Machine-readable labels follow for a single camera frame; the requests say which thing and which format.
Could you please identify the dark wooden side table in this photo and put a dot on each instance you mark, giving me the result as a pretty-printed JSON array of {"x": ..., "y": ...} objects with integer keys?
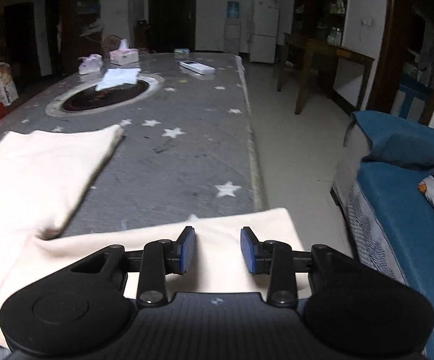
[{"x": 319, "y": 66}]

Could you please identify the white remote control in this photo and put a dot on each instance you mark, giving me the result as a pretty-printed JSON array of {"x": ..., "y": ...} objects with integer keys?
[{"x": 197, "y": 68}]

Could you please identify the white paper on cooktop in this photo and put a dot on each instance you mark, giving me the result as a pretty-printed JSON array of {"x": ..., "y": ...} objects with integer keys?
[{"x": 114, "y": 77}]

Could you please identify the cream garment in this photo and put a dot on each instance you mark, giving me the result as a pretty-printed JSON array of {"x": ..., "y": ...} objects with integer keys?
[{"x": 64, "y": 196}]

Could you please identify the white paper bag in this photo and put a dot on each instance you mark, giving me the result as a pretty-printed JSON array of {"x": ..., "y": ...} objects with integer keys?
[{"x": 8, "y": 90}]

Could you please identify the floral fabric basket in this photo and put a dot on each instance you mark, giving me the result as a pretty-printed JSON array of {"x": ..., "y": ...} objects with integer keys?
[{"x": 110, "y": 43}]

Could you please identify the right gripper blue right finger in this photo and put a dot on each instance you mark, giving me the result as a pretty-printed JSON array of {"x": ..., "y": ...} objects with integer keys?
[{"x": 252, "y": 251}]

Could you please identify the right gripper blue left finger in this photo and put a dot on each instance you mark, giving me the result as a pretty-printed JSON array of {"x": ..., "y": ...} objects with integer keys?
[{"x": 184, "y": 249}]

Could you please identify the white refrigerator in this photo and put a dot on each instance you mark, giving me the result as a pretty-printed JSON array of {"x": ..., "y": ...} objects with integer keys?
[{"x": 265, "y": 21}]

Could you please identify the dark wooden shelf cabinet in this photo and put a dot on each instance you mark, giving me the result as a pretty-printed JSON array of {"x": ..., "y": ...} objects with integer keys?
[{"x": 319, "y": 20}]

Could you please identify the water dispenser with blue bottle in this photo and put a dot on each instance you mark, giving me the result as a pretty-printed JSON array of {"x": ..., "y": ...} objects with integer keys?
[{"x": 232, "y": 29}]

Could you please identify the small white pink tissue pack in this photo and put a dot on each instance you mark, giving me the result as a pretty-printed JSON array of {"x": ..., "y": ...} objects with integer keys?
[{"x": 90, "y": 64}]

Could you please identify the round black induction cooktop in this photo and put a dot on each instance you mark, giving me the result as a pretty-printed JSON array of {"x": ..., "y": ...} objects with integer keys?
[{"x": 84, "y": 99}]

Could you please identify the white pink tissue box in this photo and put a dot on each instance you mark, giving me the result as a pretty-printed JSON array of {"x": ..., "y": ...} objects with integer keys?
[{"x": 124, "y": 55}]

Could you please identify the blue sofa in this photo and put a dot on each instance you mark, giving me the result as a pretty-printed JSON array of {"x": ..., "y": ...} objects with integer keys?
[{"x": 391, "y": 224}]

